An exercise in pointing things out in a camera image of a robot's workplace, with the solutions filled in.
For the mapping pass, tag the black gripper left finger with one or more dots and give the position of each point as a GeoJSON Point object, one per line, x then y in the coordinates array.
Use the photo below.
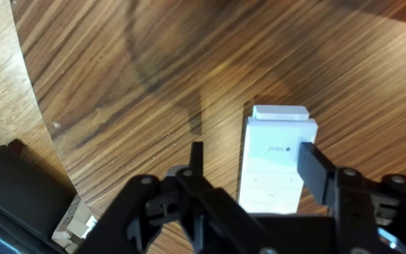
{"type": "Point", "coordinates": [203, 197]}

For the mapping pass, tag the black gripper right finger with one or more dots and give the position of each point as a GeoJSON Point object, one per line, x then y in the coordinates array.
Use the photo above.
{"type": "Point", "coordinates": [348, 201]}

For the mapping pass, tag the white rectangular box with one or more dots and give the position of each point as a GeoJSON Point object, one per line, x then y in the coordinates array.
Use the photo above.
{"type": "Point", "coordinates": [267, 163]}

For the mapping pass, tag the brown paper bag with tag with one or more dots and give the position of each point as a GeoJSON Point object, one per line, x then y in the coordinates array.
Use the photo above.
{"type": "Point", "coordinates": [77, 225]}

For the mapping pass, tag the wooden table with black legs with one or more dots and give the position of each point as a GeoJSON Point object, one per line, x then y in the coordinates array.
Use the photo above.
{"type": "Point", "coordinates": [164, 70]}

